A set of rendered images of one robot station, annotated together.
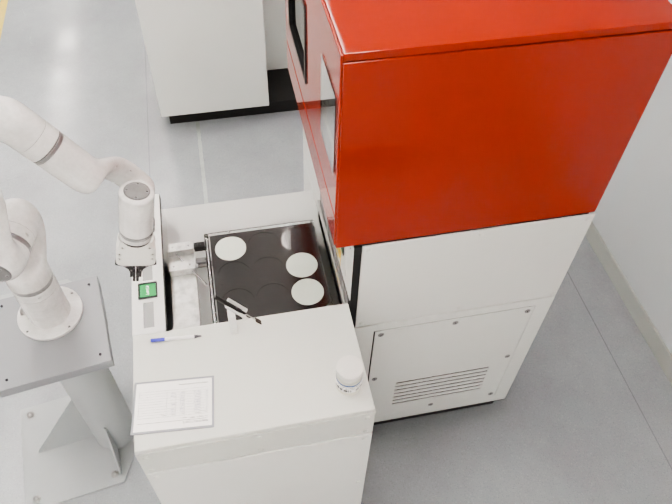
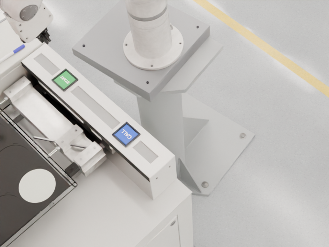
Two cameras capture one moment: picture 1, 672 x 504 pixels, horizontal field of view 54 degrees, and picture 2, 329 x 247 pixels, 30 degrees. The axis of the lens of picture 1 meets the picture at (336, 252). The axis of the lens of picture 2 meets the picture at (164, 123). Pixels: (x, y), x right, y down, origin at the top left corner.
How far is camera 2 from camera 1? 2.21 m
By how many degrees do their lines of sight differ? 68
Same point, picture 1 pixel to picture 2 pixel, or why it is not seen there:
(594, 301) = not seen: outside the picture
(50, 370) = (110, 16)
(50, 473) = (185, 114)
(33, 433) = (226, 127)
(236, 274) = (11, 162)
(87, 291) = (142, 77)
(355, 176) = not seen: outside the picture
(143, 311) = (54, 64)
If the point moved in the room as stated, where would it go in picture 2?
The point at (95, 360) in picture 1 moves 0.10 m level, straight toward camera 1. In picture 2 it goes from (83, 40) to (56, 32)
